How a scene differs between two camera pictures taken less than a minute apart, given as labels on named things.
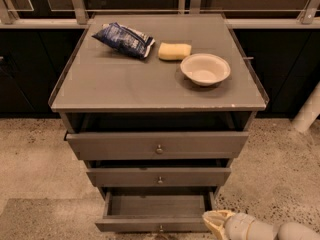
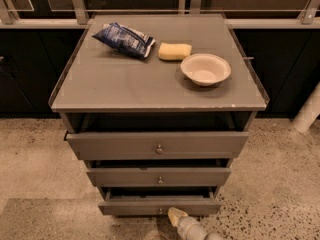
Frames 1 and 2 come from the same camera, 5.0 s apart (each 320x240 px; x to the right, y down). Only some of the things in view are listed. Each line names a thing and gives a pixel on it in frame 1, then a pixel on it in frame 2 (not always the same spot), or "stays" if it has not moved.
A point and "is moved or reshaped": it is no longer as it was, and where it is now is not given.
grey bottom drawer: x=155 y=212 is moved or reshaped
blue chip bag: x=124 y=40 stays
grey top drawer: x=157 y=144 stays
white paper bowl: x=205 y=69 stays
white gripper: x=236 y=225 -> x=184 y=223
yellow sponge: x=171 y=51 stays
